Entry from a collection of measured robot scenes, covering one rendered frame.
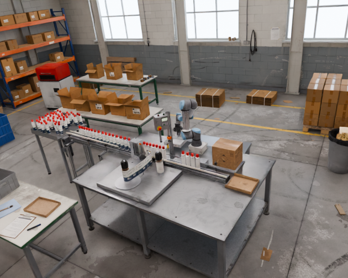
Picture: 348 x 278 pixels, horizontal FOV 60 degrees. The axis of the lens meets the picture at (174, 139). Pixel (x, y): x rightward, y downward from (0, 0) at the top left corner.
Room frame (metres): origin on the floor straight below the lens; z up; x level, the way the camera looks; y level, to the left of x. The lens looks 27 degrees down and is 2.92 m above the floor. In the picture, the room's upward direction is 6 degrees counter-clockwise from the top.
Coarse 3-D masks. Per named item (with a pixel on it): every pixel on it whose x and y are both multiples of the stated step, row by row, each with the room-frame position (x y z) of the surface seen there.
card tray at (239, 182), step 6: (234, 174) 2.95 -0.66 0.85; (240, 174) 2.90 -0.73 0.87; (234, 180) 2.84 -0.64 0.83; (240, 180) 2.83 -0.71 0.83; (246, 180) 2.82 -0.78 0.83; (252, 180) 2.81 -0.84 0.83; (258, 180) 2.75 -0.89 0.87; (228, 186) 2.72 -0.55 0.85; (234, 186) 2.73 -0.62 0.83; (240, 186) 2.72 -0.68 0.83; (246, 186) 2.71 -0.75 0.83; (252, 186) 2.70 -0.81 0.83; (246, 192) 2.59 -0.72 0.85
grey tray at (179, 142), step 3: (174, 138) 3.95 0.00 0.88; (177, 138) 3.93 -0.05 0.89; (180, 138) 3.90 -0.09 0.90; (165, 141) 3.85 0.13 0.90; (174, 141) 3.87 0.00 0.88; (177, 141) 3.86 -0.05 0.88; (180, 141) 3.85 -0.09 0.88; (183, 141) 3.76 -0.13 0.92; (186, 141) 3.83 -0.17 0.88; (165, 144) 3.81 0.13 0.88; (174, 144) 3.73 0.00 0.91; (177, 144) 3.78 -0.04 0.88; (180, 144) 3.77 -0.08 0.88; (183, 144) 3.76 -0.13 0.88; (180, 147) 3.68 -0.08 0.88
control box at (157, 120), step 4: (156, 116) 3.44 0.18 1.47; (160, 116) 3.43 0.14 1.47; (164, 116) 3.44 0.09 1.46; (156, 120) 3.41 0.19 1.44; (160, 120) 3.42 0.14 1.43; (156, 124) 3.41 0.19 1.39; (160, 124) 3.42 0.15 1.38; (168, 124) 3.46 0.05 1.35; (156, 128) 3.41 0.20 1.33; (164, 128) 3.44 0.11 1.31; (168, 128) 3.45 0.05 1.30
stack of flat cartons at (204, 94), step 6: (204, 90) 7.63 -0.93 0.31; (210, 90) 7.58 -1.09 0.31; (216, 90) 7.54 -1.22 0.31; (222, 90) 7.48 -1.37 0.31; (198, 96) 7.36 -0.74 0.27; (204, 96) 7.29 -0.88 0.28; (210, 96) 7.21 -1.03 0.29; (216, 96) 7.15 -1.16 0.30; (222, 96) 7.37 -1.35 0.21; (198, 102) 7.37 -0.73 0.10; (204, 102) 7.29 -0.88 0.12; (210, 102) 7.22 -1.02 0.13; (216, 102) 7.15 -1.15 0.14; (222, 102) 7.33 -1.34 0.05
